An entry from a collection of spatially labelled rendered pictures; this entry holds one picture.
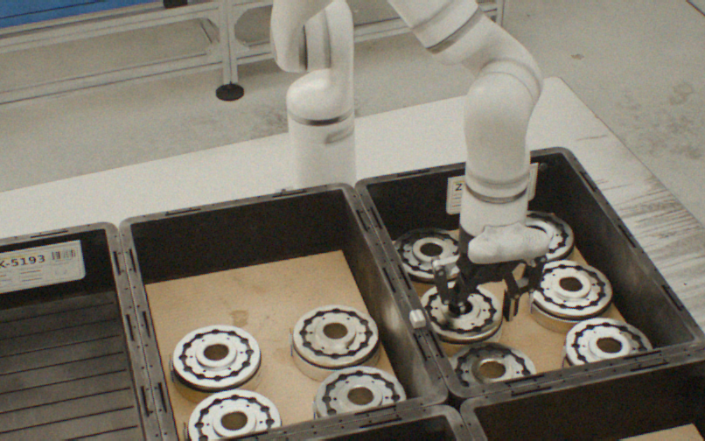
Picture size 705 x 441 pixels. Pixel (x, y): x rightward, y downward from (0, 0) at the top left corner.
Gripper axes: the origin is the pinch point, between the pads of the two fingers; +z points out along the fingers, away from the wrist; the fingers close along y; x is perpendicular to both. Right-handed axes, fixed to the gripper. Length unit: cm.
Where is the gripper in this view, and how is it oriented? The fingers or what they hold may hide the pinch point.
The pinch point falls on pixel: (484, 311)
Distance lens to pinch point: 151.6
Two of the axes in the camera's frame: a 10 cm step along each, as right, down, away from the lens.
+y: -9.8, 1.2, -1.5
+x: 2.0, 6.1, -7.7
